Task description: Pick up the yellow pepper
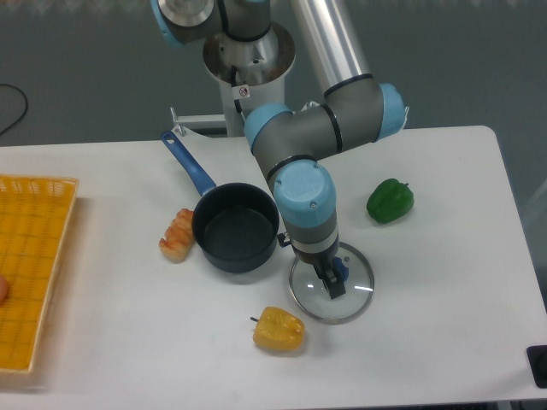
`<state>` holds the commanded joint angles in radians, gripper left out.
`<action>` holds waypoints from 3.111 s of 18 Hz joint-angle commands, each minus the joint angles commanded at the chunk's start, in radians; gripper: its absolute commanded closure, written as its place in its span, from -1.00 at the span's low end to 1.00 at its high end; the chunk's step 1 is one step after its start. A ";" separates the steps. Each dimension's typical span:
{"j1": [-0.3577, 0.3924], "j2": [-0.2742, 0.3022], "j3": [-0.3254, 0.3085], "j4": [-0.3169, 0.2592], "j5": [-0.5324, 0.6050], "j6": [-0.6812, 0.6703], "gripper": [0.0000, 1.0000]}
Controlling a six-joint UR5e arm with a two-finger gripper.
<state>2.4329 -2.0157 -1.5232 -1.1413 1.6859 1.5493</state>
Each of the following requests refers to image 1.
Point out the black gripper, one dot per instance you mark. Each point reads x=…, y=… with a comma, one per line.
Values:
x=332, y=276

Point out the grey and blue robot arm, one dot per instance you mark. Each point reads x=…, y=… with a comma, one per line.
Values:
x=288, y=144

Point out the yellow bell pepper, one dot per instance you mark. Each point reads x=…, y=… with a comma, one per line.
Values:
x=278, y=329

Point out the green bell pepper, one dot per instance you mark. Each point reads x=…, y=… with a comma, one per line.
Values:
x=390, y=201

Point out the glass pot lid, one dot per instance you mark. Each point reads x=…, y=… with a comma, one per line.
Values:
x=311, y=294

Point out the orange shrimp toy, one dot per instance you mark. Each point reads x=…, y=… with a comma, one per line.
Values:
x=178, y=238

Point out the black device at table edge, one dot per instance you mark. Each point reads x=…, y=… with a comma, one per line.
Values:
x=537, y=357

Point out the yellow wicker basket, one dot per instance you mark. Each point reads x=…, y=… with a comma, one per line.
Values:
x=35, y=216

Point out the dark saucepan with blue handle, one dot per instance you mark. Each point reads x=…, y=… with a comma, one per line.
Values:
x=235, y=224

